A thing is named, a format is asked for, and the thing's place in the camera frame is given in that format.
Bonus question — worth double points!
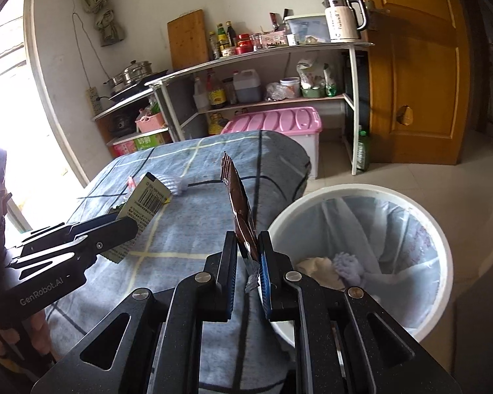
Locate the green glass bottle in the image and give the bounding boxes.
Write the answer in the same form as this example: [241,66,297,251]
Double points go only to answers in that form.
[356,130,369,172]

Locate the brown chocolate bar wrapper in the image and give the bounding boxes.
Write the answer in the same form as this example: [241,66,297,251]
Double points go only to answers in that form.
[221,152,260,294]

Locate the pink storage box lid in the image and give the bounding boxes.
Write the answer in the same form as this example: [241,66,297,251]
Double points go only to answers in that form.
[221,106,323,181]

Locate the pink woven basket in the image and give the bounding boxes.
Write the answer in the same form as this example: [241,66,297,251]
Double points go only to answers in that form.
[136,113,166,133]

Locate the wooden cutting board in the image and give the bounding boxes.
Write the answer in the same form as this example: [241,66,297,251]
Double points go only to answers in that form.
[167,9,210,70]

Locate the white metal shelf unit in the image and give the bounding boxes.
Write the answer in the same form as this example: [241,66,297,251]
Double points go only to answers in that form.
[93,42,370,162]

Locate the white electric kettle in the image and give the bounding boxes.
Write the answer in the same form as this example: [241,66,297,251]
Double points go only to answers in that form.
[322,0,369,43]

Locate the wooden door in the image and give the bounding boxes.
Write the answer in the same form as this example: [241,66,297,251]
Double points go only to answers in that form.
[364,0,471,164]

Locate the clear trash bag liner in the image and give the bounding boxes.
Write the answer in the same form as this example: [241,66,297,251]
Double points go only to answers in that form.
[270,189,441,335]

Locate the olive green label packet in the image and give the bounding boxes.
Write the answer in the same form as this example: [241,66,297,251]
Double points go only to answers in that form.
[101,172,172,263]

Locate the person's left hand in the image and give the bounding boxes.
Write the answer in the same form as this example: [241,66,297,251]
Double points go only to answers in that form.
[0,309,52,358]

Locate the red lidded jar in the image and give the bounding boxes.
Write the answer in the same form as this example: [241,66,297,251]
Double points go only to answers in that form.
[236,33,254,54]

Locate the blue plaid tablecloth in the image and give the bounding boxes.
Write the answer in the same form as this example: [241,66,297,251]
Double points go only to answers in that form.
[47,131,310,393]

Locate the white power strip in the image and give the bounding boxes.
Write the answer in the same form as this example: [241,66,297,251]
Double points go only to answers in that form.
[86,87,103,116]

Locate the green cardboard box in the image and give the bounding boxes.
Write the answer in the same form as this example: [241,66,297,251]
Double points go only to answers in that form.
[133,133,169,150]

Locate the clear plastic storage container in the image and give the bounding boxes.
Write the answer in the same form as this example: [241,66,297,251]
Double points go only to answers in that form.
[284,13,330,45]

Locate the beige paper bag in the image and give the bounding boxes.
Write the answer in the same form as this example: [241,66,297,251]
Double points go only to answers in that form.
[295,257,344,291]

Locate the yellow cooking oil bottle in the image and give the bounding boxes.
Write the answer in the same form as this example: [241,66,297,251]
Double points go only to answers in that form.
[208,112,229,135]

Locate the steel steamer pot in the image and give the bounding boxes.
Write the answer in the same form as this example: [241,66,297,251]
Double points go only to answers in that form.
[105,60,153,94]

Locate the red lidded jelly cup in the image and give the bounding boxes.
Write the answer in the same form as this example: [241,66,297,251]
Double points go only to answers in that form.
[125,176,136,198]

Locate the dark vinegar jug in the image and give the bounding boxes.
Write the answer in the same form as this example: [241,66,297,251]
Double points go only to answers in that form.
[233,69,263,103]

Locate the soy sauce bottle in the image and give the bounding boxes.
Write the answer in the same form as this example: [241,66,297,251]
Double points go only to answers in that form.
[206,70,227,109]

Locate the white trash bin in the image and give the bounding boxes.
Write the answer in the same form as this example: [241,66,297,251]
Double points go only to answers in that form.
[269,183,453,341]

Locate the white foam fruit net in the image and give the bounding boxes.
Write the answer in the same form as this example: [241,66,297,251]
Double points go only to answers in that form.
[332,252,367,288]

